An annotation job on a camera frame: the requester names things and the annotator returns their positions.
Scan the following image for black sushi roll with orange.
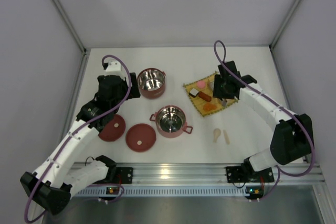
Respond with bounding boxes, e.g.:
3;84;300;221
207;80;214;91

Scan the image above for brown eel slice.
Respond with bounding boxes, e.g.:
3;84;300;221
198;91;212;102

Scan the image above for pink round cake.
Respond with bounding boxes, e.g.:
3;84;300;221
197;81;206;89

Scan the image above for black white sushi roll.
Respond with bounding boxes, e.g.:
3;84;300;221
189;88;199;98

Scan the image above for metal tongs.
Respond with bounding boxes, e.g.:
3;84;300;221
211;81;228;107

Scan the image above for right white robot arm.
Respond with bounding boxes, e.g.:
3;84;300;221
213;61;314;174

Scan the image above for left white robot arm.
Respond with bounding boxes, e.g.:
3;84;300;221
20;72;140;216

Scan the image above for dark red steel-lined pot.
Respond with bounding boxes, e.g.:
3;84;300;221
137;68;166;99

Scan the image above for bamboo serving mat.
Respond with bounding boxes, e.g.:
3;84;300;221
183;71;238;117

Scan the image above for orange fried food piece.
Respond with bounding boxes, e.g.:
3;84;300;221
203;103;217;112

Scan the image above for dark red lid left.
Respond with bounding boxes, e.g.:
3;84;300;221
98;114;126;142

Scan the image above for dark red lid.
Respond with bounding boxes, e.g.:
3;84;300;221
98;114;126;142
125;123;156;152

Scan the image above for dark red lid right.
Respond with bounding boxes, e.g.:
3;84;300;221
125;123;156;152

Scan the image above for cream small spoon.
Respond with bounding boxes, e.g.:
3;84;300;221
213;128;221;143

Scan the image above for cream small stick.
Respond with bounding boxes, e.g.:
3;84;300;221
223;130;230;145

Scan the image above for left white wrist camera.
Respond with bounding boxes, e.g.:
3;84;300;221
103;60;125;79

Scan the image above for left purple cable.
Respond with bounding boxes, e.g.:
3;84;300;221
23;55;131;223

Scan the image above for pink steel-lined pot with handles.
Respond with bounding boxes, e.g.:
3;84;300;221
150;105;193;138

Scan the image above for left black base bracket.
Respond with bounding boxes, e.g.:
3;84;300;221
115;167;133;184

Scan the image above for black base bracket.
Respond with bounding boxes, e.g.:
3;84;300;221
115;167;133;184
225;166;246;184

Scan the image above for aluminium mounting rail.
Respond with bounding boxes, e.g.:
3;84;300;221
70;162;325;198

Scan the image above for right black base bracket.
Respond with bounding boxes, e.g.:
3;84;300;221
225;166;246;184

